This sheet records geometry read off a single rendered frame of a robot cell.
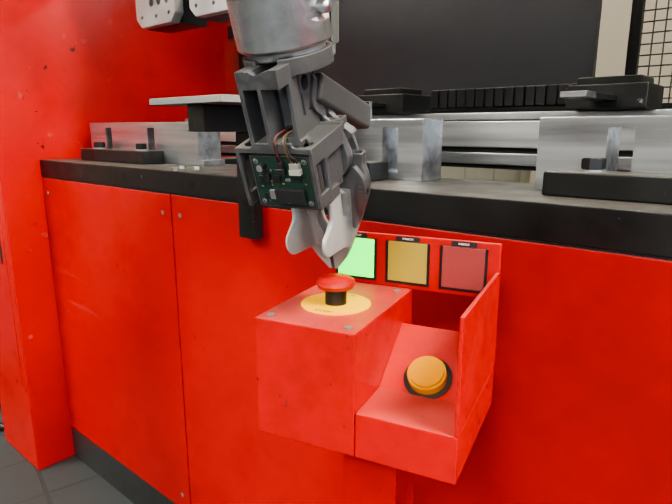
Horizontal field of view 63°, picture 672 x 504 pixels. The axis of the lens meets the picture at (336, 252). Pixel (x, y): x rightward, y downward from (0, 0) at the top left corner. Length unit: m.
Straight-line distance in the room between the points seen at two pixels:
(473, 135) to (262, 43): 0.74
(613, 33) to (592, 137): 2.02
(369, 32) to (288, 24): 1.19
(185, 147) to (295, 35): 0.89
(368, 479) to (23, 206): 1.27
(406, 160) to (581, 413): 0.44
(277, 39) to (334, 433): 0.34
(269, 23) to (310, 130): 0.09
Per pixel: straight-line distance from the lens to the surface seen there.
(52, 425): 1.85
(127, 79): 1.79
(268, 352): 0.54
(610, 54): 2.76
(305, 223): 0.52
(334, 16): 1.02
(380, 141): 0.90
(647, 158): 0.75
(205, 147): 1.26
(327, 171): 0.44
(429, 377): 0.55
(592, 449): 0.72
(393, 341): 0.59
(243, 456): 1.16
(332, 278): 0.55
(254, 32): 0.43
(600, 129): 0.76
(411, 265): 0.61
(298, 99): 0.44
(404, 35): 1.54
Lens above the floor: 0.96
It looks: 13 degrees down
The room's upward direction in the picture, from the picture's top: straight up
